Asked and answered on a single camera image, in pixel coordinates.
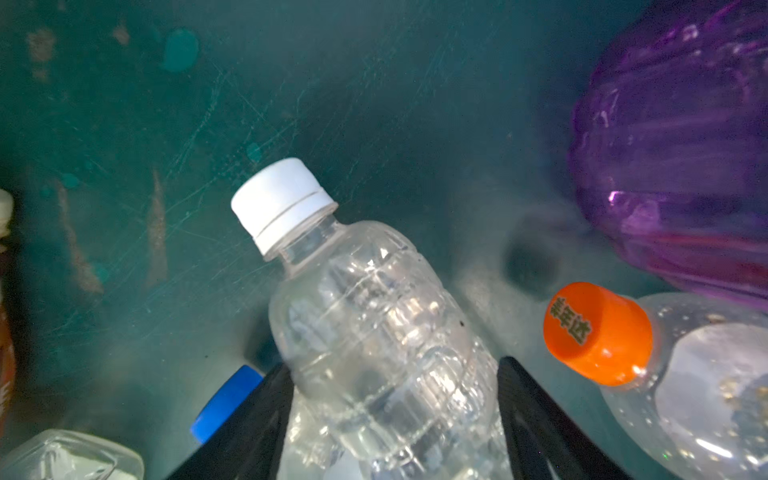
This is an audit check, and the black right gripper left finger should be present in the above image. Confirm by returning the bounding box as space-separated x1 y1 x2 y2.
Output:
169 363 294 479

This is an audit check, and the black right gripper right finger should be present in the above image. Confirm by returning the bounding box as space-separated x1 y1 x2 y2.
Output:
497 356 629 479

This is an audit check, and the small blue label bottle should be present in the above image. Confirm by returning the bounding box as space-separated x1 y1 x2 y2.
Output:
190 365 263 444

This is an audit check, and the square bottle white cap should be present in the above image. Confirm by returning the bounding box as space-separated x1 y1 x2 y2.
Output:
231 158 512 479

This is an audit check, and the clear bottle orange cap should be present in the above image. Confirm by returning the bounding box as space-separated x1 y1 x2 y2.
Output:
543 282 767 479

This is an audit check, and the brown tea bottle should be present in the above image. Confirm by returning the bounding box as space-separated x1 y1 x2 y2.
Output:
0 190 16 430

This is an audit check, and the clear bottle white cap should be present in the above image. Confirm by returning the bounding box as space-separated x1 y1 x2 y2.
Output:
1 429 145 480

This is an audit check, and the purple plastic vase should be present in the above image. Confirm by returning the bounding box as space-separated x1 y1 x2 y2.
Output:
568 1 767 309

